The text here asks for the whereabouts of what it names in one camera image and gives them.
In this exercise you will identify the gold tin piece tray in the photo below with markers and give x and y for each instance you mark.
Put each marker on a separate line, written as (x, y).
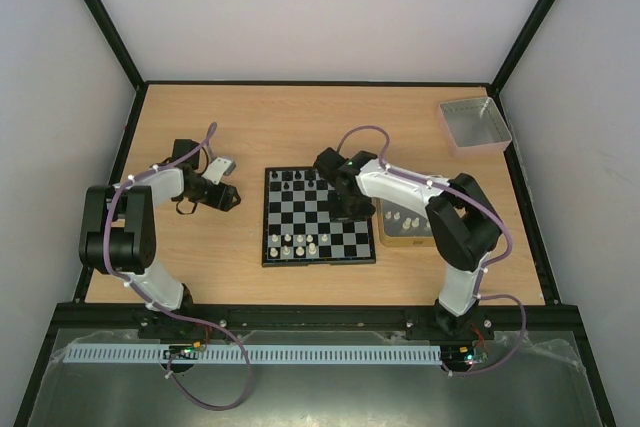
(401, 227)

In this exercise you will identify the black grey chess board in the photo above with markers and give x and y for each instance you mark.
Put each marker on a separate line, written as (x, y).
(296, 202)

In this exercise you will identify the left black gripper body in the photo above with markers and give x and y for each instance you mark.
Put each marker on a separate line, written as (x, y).
(221, 201)

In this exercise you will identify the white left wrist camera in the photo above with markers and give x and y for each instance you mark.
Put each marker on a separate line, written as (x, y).
(218, 168)

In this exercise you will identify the black metal frame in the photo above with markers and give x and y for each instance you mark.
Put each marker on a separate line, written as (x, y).
(552, 315)

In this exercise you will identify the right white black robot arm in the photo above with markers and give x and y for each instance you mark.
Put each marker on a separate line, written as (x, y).
(464, 225)

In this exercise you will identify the grey slotted cable duct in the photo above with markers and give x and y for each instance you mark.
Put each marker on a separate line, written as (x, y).
(95, 353)

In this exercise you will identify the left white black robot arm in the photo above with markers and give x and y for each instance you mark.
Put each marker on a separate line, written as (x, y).
(118, 233)

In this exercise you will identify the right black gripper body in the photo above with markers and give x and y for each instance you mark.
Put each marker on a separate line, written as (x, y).
(350, 208)

